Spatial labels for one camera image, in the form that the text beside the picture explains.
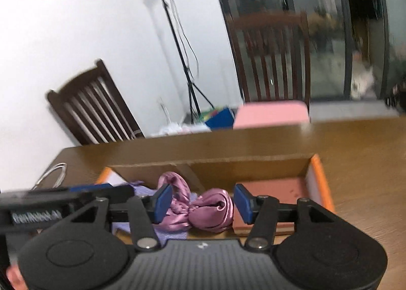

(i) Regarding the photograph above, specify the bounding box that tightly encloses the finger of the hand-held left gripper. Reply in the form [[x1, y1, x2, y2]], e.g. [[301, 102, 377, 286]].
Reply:
[[68, 183, 136, 206]]

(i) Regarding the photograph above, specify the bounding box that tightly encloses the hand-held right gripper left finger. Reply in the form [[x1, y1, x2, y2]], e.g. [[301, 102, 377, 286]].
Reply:
[[70, 183, 173, 251]]

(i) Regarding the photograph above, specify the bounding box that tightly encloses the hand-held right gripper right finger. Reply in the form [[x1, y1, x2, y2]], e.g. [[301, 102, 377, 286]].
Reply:
[[234, 183, 336, 251]]

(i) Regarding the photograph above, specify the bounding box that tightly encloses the purple drawstring pouch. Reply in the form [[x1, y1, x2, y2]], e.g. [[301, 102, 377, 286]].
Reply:
[[112, 180, 190, 242]]

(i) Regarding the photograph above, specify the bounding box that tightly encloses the pink layered sponge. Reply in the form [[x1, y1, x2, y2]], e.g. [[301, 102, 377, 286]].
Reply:
[[233, 177, 308, 237]]

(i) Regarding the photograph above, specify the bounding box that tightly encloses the pink satin scrunchie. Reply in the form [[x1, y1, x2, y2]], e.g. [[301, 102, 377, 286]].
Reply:
[[158, 172, 235, 234]]

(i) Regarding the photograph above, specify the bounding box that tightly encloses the red orange cardboard box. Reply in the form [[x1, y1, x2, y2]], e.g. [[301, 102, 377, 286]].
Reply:
[[94, 153, 336, 240]]

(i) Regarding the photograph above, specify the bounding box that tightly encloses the person's left hand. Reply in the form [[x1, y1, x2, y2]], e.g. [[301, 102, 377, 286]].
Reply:
[[6, 265, 28, 290]]

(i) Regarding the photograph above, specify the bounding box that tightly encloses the white plastic bag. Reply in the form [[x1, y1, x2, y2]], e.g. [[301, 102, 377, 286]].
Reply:
[[158, 121, 212, 136]]

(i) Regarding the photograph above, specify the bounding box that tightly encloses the dark wooden slatted chair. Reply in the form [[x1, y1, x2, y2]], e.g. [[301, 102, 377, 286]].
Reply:
[[46, 59, 145, 146], [228, 12, 312, 111]]

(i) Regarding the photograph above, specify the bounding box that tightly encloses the blue bag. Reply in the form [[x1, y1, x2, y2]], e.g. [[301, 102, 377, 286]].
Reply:
[[204, 107, 235, 129]]

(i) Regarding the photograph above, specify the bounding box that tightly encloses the pink seat cushion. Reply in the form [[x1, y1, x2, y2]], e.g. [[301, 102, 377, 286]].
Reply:
[[233, 101, 310, 130]]

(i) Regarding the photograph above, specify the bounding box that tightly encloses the black studio light on stand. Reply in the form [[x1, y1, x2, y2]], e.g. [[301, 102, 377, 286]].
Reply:
[[145, 0, 214, 126]]

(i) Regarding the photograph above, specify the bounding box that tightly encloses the white fluffy object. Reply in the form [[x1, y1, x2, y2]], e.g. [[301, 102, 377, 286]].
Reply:
[[350, 52, 375, 99]]

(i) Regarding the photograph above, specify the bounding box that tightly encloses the black framed sliding glass door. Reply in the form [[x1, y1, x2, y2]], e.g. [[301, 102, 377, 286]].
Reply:
[[206, 0, 406, 101]]

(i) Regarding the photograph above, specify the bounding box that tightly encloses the white charger cable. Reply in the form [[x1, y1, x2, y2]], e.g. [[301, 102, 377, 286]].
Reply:
[[32, 162, 68, 190]]

